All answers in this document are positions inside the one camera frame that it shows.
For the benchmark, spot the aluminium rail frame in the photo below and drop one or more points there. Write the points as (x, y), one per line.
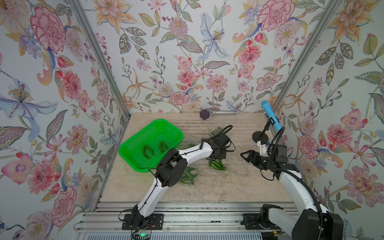
(193, 217)

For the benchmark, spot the curved green pepper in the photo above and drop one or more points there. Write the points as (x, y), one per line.
(163, 147)

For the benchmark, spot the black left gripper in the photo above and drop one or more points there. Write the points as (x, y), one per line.
(224, 154)

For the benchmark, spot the blue microphone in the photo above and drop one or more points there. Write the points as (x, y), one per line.
(267, 107)

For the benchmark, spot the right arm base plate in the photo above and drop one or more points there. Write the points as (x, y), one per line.
(252, 222)

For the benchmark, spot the green pepper pile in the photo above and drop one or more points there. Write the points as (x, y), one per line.
(217, 165)

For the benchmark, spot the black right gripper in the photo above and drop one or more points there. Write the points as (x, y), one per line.
(253, 154)

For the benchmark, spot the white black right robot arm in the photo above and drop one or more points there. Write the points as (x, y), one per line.
(315, 222)

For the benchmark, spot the black microphone stand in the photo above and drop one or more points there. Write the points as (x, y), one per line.
(261, 136)

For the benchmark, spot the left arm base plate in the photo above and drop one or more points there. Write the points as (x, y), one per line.
(137, 222)

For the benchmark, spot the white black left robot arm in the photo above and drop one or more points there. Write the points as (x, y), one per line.
(171, 169)

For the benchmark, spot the green plastic basket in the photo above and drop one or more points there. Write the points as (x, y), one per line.
(158, 130)

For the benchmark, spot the long green pepper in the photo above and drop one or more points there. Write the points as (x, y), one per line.
(147, 151)

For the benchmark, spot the purple foam microphone cube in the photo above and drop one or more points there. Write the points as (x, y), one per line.
(204, 114)

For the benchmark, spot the clear pepper clamshell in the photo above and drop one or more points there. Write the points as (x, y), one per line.
(221, 153)
(217, 132)
(189, 177)

